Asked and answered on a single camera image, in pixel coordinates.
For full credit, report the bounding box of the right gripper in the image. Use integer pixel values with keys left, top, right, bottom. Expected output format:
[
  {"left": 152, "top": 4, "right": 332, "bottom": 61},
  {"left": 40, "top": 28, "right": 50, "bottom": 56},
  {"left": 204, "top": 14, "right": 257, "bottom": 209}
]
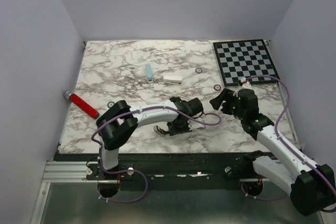
[{"left": 209, "top": 87, "right": 246, "bottom": 120}]

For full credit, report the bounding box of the beige green stapler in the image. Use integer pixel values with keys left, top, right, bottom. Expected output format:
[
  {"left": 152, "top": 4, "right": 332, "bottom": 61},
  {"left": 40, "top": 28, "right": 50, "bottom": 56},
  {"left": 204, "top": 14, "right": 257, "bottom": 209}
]
[{"left": 153, "top": 125, "right": 170, "bottom": 136}]

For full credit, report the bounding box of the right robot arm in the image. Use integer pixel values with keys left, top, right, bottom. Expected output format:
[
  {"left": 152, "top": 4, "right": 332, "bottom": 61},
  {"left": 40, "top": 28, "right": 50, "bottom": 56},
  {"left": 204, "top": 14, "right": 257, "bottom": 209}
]
[{"left": 210, "top": 89, "right": 335, "bottom": 216}]

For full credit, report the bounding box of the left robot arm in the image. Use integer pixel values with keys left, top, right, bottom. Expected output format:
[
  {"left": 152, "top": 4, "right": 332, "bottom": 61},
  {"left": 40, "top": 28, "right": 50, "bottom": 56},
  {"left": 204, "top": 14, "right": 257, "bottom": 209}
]
[{"left": 96, "top": 97, "right": 204, "bottom": 179}]

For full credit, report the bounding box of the white stapler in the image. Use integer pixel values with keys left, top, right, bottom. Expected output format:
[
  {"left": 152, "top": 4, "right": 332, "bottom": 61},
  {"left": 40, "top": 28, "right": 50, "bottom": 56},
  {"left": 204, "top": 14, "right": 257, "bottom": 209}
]
[{"left": 163, "top": 76, "right": 183, "bottom": 86}]

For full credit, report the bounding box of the light blue stapler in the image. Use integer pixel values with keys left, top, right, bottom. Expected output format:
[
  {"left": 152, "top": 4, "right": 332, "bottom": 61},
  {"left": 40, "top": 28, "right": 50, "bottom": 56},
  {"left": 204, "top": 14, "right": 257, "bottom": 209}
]
[{"left": 145, "top": 64, "right": 153, "bottom": 83}]

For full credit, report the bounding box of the red poker chip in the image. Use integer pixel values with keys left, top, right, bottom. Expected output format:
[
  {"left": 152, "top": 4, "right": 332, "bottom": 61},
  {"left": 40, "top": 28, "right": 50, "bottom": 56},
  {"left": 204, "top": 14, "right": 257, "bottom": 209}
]
[{"left": 213, "top": 84, "right": 221, "bottom": 91}]

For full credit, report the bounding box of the black white checkerboard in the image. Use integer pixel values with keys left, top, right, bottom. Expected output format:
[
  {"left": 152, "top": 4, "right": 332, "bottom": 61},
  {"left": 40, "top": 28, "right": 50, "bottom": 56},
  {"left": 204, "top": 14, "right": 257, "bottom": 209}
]
[{"left": 213, "top": 39, "right": 279, "bottom": 87}]

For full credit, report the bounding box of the grey poker chip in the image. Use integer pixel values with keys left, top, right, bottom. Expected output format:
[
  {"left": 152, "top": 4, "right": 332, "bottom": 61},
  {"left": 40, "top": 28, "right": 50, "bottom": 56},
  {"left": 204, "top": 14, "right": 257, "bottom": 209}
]
[{"left": 107, "top": 101, "right": 114, "bottom": 108}]

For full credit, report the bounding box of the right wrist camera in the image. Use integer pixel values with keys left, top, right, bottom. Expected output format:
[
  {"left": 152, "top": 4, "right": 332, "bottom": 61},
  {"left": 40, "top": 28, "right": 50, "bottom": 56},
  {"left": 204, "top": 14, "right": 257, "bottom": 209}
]
[{"left": 233, "top": 77, "right": 253, "bottom": 97}]

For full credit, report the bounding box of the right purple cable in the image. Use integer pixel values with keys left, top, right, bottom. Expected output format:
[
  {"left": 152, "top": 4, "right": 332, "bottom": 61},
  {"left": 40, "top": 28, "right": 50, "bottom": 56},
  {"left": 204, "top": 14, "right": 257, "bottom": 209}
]
[{"left": 238, "top": 74, "right": 336, "bottom": 213}]

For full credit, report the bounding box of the black mounting base plate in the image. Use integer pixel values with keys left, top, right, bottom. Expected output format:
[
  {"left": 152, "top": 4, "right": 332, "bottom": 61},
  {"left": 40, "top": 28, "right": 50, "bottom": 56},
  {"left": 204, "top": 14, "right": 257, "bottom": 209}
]
[{"left": 54, "top": 151, "right": 264, "bottom": 196}]

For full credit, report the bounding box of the red handled tool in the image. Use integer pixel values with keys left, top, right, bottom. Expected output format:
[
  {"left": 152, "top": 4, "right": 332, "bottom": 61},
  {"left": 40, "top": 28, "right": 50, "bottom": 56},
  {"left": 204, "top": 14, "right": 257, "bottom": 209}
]
[{"left": 64, "top": 90, "right": 100, "bottom": 119}]

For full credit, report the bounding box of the aluminium rail frame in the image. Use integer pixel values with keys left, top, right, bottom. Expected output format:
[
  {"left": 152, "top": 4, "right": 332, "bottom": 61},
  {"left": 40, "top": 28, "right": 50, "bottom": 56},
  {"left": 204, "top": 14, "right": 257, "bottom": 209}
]
[{"left": 31, "top": 162, "right": 323, "bottom": 223}]

